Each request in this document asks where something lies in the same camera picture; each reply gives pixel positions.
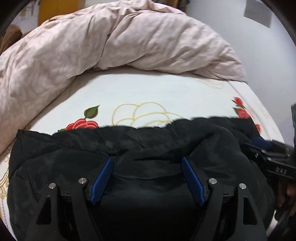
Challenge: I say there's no person's right hand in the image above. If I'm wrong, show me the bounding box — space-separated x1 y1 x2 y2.
276 182 295 215

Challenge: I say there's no cartoon wall sticker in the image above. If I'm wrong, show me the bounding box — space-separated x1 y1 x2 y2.
19 0 40 20

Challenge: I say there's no white rose-print bed sheet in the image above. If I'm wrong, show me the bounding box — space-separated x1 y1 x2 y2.
0 69 286 241

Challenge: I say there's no orange wooden wardrobe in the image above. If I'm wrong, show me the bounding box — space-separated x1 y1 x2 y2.
38 0 86 25

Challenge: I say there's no grey wall hatch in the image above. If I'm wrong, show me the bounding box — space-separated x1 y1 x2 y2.
244 0 272 28

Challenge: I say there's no brown fleece blanket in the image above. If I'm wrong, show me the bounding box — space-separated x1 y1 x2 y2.
0 24 23 55

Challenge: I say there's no pink crumpled duvet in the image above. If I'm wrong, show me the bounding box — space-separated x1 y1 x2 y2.
1 1 246 151

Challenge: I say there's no black puffer jacket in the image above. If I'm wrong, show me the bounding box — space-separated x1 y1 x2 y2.
8 118 274 240

